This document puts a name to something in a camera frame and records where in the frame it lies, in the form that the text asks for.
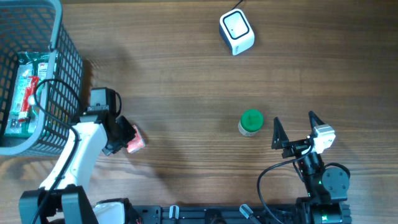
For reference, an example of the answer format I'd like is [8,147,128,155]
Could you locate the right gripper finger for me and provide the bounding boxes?
[271,117,289,149]
[308,111,325,135]

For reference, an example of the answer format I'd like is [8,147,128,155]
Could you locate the red white tube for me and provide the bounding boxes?
[18,76,40,122]

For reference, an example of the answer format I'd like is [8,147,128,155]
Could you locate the black right camera cable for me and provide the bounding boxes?
[256,144,315,224]

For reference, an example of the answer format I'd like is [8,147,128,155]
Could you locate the dark grey mesh basket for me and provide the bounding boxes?
[1,1,84,156]

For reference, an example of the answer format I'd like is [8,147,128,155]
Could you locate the white barcode scanner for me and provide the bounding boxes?
[219,9,255,56]

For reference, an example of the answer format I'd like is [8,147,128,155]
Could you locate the black camera cable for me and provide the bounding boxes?
[256,144,315,224]
[29,78,85,224]

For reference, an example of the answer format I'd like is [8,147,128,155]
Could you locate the black left camera cable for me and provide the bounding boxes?
[29,78,85,224]

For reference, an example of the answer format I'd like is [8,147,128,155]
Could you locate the green flat package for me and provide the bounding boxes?
[5,52,50,138]

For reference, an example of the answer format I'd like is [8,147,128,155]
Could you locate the green lid jar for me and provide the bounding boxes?
[238,109,264,137]

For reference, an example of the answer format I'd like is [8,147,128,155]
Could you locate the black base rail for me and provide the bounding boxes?
[134,204,353,224]

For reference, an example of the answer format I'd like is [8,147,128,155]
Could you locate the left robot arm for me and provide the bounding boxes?
[19,88,140,223]

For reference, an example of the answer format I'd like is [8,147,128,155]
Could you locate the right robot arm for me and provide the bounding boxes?
[272,111,352,224]

